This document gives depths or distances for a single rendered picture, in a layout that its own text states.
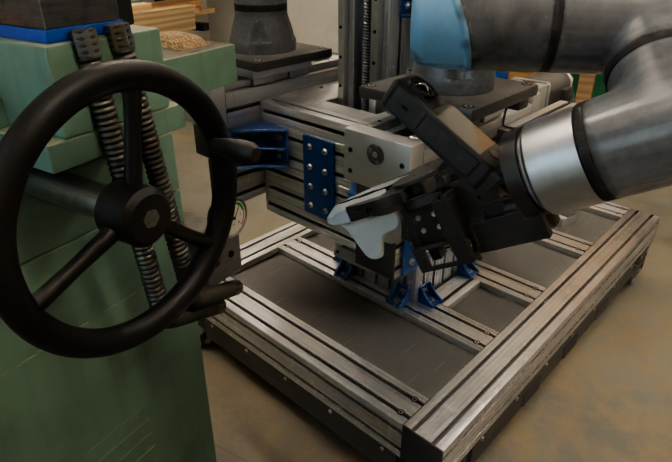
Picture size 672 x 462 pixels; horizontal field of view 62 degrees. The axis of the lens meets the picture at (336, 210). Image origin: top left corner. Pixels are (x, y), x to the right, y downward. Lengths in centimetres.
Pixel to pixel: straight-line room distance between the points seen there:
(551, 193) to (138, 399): 72
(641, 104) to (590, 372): 134
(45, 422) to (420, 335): 82
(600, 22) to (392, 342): 99
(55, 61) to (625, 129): 49
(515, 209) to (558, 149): 7
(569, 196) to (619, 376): 131
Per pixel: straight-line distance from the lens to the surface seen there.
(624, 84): 44
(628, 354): 181
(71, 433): 90
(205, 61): 87
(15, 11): 64
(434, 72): 94
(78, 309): 81
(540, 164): 42
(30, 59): 62
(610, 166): 41
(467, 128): 48
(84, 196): 60
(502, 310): 148
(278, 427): 143
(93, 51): 61
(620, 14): 46
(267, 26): 126
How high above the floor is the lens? 105
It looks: 26 degrees down
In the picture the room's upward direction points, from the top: straight up
